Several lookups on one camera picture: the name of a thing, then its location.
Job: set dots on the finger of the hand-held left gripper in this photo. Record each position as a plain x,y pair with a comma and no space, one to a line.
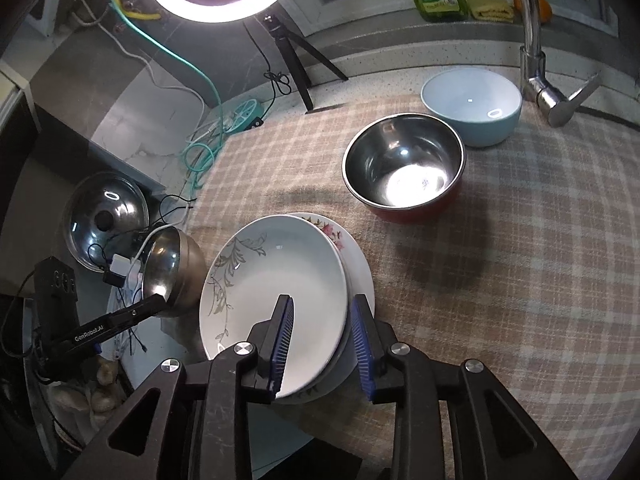
145,307

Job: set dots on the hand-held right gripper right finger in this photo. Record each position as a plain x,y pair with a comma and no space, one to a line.
361,345

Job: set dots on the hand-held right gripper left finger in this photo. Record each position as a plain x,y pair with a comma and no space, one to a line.
280,340

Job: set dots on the large steel bowl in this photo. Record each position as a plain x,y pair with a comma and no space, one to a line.
185,270

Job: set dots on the pink floral rim plate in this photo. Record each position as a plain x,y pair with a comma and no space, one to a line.
362,280
330,234

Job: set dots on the white leaf print plate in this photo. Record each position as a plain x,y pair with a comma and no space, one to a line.
280,265

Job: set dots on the red steel bowl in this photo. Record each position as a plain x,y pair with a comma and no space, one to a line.
400,160

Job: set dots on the light blue ceramic bowl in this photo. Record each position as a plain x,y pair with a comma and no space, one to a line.
470,100

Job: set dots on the person's left hand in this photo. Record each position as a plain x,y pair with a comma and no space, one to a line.
102,392

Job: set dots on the white charger plug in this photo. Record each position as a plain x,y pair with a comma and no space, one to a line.
120,265

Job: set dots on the beige plaid cloth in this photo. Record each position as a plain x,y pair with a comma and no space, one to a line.
500,260

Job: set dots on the round teal power strip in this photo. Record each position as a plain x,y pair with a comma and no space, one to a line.
245,112

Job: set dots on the black tripod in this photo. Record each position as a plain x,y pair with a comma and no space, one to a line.
300,75

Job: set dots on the chrome faucet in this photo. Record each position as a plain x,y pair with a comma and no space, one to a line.
532,65

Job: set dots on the yellow folded cloth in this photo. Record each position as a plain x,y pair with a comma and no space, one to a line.
490,7

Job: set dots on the orange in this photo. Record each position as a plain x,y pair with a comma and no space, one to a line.
544,9

